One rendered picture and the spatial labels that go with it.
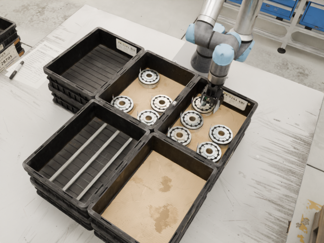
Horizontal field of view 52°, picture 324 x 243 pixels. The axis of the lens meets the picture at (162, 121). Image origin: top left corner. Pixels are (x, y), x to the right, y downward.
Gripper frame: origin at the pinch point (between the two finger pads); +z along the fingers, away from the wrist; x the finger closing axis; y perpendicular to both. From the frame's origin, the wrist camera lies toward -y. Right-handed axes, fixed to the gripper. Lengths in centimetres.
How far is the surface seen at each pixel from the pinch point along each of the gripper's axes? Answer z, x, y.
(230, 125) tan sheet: 2.0, 12.0, 3.4
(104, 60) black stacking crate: 2, -60, -5
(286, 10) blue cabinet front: 45, 13, -179
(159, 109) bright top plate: -0.8, -19.2, 12.8
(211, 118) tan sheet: 2.0, 2.9, 4.1
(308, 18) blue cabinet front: 45, 32, -178
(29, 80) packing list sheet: 15, -93, 16
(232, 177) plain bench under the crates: 15.0, 21.6, 19.7
